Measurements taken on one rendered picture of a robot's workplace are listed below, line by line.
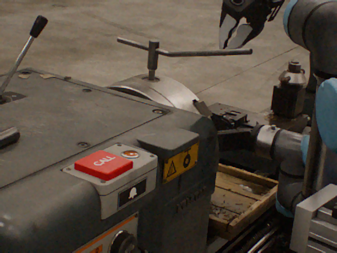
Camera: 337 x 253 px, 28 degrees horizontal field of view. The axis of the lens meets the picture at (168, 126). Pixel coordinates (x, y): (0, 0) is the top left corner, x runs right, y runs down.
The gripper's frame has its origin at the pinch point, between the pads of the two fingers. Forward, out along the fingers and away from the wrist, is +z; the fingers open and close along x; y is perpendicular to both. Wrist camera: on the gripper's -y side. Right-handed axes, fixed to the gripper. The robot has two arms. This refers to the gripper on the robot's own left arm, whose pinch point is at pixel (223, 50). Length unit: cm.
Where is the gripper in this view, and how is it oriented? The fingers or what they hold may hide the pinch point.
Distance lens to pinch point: 137.2
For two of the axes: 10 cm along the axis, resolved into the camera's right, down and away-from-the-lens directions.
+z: -4.2, 7.4, 5.2
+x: -7.3, -6.2, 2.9
